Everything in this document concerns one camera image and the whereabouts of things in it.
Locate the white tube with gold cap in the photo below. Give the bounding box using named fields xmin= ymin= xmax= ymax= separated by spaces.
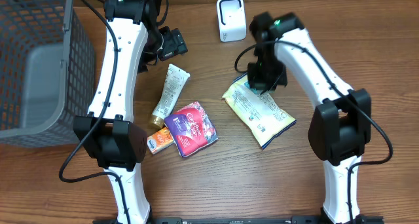
xmin=150 ymin=64 xmax=191 ymax=129

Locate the yellow snack bag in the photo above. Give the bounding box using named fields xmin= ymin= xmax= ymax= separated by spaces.
xmin=222 ymin=73 xmax=297 ymax=149

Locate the red purple pad pack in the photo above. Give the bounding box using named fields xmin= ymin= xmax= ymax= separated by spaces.
xmin=164 ymin=101 xmax=218 ymax=157

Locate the orange small box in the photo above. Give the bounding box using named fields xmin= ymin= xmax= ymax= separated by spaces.
xmin=147 ymin=127 xmax=174 ymax=155

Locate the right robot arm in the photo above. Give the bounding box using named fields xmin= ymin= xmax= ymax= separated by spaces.
xmin=247 ymin=12 xmax=371 ymax=223

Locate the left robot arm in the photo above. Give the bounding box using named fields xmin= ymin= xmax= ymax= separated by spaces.
xmin=73 ymin=0 xmax=188 ymax=223

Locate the white barcode scanner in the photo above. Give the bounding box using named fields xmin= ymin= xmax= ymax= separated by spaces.
xmin=216 ymin=0 xmax=247 ymax=43

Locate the grey plastic shopping basket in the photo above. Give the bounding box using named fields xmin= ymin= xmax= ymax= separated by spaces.
xmin=1 ymin=0 xmax=96 ymax=148

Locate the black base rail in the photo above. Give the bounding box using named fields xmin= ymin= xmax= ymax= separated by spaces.
xmin=92 ymin=215 xmax=384 ymax=224

